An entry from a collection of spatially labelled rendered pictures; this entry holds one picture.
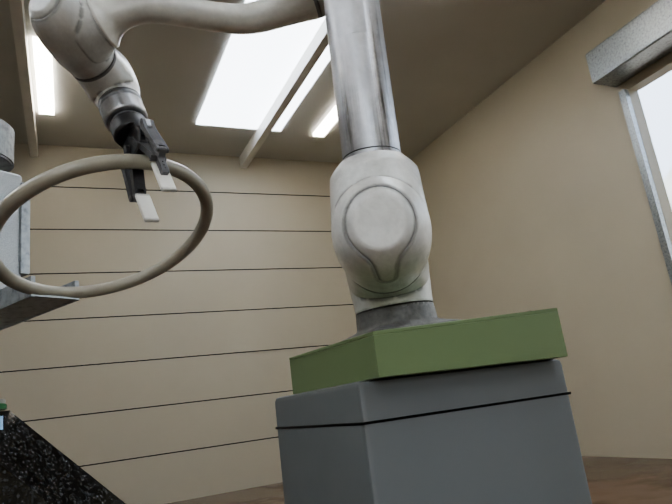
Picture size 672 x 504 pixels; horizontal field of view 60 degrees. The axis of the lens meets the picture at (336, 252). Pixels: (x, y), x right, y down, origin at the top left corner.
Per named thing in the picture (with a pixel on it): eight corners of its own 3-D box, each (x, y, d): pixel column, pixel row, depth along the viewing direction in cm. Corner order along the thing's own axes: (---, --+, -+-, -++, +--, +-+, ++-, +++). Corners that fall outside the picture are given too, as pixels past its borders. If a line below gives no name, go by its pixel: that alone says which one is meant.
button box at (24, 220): (6, 279, 172) (7, 189, 179) (15, 280, 174) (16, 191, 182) (20, 273, 168) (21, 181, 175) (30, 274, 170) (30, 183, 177)
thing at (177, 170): (-64, 292, 119) (-66, 280, 120) (137, 307, 159) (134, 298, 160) (63, 130, 100) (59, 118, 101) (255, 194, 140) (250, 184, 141)
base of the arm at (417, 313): (404, 341, 128) (399, 316, 129) (466, 325, 108) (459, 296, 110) (329, 351, 120) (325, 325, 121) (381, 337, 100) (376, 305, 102)
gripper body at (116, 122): (151, 110, 122) (165, 142, 118) (137, 139, 127) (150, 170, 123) (116, 104, 116) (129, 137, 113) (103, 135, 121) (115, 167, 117)
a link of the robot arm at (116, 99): (133, 122, 130) (141, 141, 127) (92, 116, 123) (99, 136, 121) (147, 91, 124) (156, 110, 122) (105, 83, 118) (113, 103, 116)
